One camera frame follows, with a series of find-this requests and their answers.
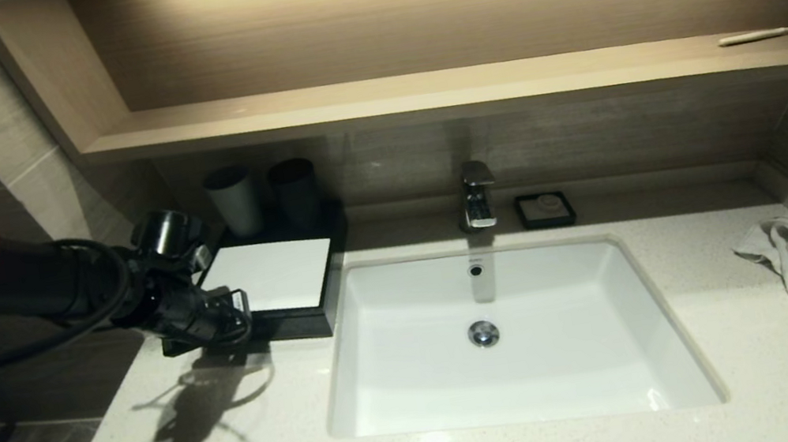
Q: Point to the round soap bar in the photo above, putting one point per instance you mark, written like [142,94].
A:
[548,207]

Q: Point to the black square soap dish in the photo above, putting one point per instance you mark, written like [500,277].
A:
[523,215]

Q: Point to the wooden wall shelf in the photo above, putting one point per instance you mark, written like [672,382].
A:
[421,96]

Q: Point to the beige toothbrush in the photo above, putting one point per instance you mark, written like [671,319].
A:
[763,36]

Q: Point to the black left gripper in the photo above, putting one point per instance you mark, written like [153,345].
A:
[189,311]

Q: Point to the chrome sink drain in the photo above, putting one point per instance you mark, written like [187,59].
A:
[483,334]

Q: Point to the black cup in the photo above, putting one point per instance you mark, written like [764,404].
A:
[296,197]

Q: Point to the grey cup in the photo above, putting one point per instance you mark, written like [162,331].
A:
[234,200]

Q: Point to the white ceramic sink basin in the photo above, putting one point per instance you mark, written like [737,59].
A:
[584,349]

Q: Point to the chrome sink faucet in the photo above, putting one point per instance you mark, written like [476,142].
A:
[477,199]

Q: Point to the black amenity box white top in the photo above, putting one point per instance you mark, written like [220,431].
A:
[275,273]

